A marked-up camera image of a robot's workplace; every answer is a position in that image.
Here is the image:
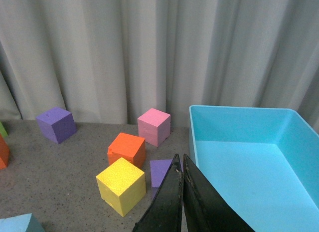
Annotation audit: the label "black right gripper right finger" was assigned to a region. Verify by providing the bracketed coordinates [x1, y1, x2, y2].
[183, 154, 253, 232]

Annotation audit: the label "orange foam block right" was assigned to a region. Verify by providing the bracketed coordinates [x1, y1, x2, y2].
[107, 132, 146, 169]

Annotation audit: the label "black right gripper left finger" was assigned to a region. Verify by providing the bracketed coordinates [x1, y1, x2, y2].
[133, 154, 184, 232]

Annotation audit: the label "yellow foam block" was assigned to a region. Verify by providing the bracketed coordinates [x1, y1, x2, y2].
[96, 158, 146, 217]

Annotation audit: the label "green foam block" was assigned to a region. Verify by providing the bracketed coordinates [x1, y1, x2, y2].
[0, 122, 8, 137]

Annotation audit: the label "cracked light blue foam block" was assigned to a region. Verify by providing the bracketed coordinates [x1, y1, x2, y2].
[0, 214, 45, 232]

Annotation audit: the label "orange foam block left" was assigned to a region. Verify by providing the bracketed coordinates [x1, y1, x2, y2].
[0, 135, 9, 170]

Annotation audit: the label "purple foam block right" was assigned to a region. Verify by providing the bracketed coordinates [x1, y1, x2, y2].
[150, 159, 172, 200]

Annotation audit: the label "pink foam block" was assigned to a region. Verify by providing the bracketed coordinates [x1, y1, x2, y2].
[138, 108, 171, 147]

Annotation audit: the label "purple foam block back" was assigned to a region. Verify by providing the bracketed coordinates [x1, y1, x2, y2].
[36, 107, 77, 144]

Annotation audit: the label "orange foam block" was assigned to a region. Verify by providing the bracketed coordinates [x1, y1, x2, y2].
[107, 132, 146, 169]
[0, 135, 9, 170]

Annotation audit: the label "light blue plastic bin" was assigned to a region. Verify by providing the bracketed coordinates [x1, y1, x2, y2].
[189, 105, 319, 232]

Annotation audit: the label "purple foam block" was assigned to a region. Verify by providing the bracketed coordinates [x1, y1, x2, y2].
[36, 107, 77, 144]
[150, 159, 172, 200]

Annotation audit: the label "grey curtain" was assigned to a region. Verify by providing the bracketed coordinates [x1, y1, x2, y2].
[0, 0, 319, 130]

